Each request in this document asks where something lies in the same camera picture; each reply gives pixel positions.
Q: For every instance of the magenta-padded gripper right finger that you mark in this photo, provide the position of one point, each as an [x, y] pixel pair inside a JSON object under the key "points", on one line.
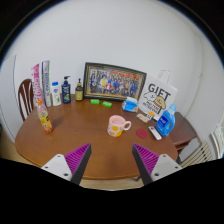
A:
{"points": [[146, 159]]}

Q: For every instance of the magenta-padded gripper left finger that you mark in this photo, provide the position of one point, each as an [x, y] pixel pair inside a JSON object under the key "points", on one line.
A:
{"points": [[77, 158]]}

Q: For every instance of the orange juice bottle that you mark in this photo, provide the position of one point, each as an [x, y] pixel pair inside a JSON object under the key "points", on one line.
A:
{"points": [[45, 120]]}

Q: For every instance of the flat round red coaster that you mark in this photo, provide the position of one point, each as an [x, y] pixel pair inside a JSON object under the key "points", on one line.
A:
{"points": [[142, 133]]}

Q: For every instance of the white remote control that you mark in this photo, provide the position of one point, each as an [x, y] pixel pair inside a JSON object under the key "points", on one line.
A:
{"points": [[155, 133]]}

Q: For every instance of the blue detergent bottle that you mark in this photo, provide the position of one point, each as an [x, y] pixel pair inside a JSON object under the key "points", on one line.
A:
{"points": [[164, 122]]}

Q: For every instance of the pink mug with yellow spots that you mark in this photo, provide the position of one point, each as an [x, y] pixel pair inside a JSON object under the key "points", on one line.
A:
{"points": [[115, 127]]}

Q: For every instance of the dark brown side cabinet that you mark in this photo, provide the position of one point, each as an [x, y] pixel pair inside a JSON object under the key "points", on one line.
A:
{"points": [[182, 130]]}

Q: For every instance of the white radiator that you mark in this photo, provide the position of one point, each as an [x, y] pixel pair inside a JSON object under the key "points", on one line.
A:
{"points": [[197, 154]]}

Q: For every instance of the blue tissue pack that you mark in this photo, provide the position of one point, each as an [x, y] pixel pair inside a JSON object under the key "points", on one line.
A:
{"points": [[130, 105]]}

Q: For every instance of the amber pump bottle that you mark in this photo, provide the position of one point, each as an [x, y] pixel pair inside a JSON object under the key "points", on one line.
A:
{"points": [[79, 93]]}

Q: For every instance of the white paper gift bag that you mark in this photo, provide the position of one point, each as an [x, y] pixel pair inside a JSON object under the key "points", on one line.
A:
{"points": [[157, 94]]}

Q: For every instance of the white and green shampoo bottle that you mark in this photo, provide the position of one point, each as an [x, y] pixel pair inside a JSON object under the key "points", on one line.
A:
{"points": [[56, 95]]}

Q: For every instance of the dark blue pump bottle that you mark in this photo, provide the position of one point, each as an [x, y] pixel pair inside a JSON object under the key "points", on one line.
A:
{"points": [[66, 91]]}

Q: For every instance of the tall pink and white box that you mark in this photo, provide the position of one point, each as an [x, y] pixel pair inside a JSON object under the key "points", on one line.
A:
{"points": [[37, 85]]}

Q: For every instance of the framed group picture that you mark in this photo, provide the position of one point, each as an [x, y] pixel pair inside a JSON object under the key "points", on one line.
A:
{"points": [[113, 81]]}

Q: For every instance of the brown wooden chair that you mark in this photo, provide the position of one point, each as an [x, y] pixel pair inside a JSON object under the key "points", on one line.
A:
{"points": [[26, 86]]}

